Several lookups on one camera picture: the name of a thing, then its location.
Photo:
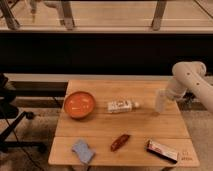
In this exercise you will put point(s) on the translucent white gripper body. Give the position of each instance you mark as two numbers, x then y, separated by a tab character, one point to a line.
171	94

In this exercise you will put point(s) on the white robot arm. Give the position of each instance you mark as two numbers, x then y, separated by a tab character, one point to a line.
190	76

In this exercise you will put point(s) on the orange ceramic bowl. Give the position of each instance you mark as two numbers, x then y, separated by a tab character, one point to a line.
79	104

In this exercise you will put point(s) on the white plastic bottle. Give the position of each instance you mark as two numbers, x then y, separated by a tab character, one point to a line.
122	106

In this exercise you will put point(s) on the red white snack box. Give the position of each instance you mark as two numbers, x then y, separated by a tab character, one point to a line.
163	151

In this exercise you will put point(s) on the dark red chili pepper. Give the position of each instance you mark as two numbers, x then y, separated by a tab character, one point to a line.
119	142

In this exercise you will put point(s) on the wooden table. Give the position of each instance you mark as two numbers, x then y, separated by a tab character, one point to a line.
100	129

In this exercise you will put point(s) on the blue folded cloth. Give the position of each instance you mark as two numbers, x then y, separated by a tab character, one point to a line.
83	152

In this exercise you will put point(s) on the black office chair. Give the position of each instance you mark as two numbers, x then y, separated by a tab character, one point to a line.
9	111

